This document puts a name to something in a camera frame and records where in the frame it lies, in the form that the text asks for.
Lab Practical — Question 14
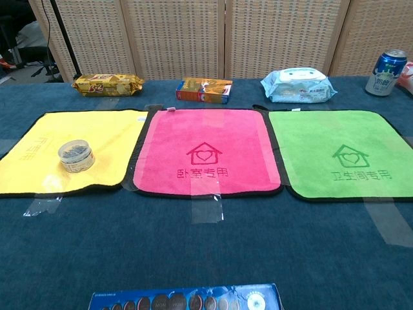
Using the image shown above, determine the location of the blue drink can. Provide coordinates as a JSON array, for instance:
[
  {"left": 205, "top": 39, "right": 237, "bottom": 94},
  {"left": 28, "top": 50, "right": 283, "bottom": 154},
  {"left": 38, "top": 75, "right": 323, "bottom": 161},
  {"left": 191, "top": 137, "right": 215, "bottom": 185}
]
[{"left": 365, "top": 48, "right": 408, "bottom": 97}]

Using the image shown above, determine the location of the orange and blue carton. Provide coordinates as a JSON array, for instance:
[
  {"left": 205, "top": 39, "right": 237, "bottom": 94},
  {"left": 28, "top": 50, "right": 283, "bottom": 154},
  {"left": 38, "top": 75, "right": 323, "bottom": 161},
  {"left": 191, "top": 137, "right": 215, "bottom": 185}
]
[{"left": 175, "top": 77, "right": 233, "bottom": 105}]

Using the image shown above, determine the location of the dark blue table cover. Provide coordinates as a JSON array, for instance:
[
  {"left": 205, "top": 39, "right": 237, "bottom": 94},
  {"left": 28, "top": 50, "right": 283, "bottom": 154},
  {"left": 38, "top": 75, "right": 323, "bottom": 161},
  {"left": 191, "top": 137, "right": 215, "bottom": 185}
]
[{"left": 0, "top": 76, "right": 413, "bottom": 310}]

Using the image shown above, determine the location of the bottle with red white label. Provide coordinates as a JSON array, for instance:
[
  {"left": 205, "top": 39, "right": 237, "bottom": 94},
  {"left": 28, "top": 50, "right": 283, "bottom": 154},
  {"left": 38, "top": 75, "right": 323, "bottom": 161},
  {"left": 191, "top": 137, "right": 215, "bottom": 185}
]
[{"left": 396, "top": 61, "right": 413, "bottom": 98}]

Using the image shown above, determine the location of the small clear round jar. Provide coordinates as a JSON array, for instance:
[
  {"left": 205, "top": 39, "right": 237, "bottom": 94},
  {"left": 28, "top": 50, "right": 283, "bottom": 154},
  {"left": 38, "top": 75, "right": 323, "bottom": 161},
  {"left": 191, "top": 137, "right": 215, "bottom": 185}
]
[{"left": 57, "top": 139, "right": 97, "bottom": 174}]

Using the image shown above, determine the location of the black office chair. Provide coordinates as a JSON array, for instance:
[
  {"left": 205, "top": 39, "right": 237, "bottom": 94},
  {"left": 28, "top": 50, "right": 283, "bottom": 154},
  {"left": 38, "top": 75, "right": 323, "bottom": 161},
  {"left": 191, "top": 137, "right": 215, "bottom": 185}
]
[{"left": 0, "top": 0, "right": 36, "bottom": 70}]

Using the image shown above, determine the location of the wooden woven folding screen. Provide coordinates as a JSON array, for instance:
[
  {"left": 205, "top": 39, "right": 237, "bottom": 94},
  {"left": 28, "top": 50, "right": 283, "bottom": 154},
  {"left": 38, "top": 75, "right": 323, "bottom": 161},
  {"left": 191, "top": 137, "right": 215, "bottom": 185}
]
[{"left": 28, "top": 0, "right": 413, "bottom": 83}]

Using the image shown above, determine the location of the blue battery pack card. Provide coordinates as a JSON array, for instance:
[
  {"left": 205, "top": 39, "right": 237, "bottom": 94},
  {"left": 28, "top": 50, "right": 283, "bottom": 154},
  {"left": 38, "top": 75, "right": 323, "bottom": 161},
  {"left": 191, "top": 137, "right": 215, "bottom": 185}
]
[{"left": 88, "top": 283, "right": 285, "bottom": 310}]

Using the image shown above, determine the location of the clear tape strip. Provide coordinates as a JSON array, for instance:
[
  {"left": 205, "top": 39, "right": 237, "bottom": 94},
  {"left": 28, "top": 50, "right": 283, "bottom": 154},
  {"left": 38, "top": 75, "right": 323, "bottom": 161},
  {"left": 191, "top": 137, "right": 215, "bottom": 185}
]
[
  {"left": 23, "top": 174, "right": 64, "bottom": 218},
  {"left": 363, "top": 193, "right": 413, "bottom": 248},
  {"left": 189, "top": 179, "right": 225, "bottom": 225}
]

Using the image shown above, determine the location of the green cloth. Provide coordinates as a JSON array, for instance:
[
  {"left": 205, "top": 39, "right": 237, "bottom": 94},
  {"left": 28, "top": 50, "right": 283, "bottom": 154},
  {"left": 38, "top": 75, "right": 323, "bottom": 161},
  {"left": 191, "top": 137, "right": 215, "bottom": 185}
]
[{"left": 267, "top": 108, "right": 413, "bottom": 203}]

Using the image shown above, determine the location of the pink cloth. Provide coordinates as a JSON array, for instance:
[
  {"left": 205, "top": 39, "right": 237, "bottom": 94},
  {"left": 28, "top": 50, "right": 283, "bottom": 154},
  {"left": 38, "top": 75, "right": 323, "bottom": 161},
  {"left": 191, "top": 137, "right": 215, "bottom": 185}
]
[{"left": 122, "top": 108, "right": 285, "bottom": 200}]

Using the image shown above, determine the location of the black tripod stand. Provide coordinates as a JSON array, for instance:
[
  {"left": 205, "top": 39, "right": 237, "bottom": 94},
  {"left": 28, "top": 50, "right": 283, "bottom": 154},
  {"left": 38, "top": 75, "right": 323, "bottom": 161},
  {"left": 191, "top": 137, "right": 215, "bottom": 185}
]
[{"left": 48, "top": 0, "right": 81, "bottom": 78}]

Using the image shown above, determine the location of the light blue wet wipes pack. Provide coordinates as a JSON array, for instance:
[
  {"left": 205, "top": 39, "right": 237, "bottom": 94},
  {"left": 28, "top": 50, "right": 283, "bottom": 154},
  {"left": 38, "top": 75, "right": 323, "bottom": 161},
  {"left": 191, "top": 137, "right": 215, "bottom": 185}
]
[{"left": 259, "top": 67, "right": 338, "bottom": 103}]

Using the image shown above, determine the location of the gold biscuit packet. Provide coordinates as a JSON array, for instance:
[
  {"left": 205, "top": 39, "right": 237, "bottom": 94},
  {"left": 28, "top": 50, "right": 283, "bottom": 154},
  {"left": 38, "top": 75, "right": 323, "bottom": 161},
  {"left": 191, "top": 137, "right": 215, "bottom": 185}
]
[{"left": 71, "top": 73, "right": 145, "bottom": 98}]

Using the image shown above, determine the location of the yellow cloth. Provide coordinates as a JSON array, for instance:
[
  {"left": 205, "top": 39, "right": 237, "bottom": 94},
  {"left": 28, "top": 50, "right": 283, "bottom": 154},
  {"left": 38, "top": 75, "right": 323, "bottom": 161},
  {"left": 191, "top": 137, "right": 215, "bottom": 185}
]
[{"left": 0, "top": 109, "right": 149, "bottom": 198}]

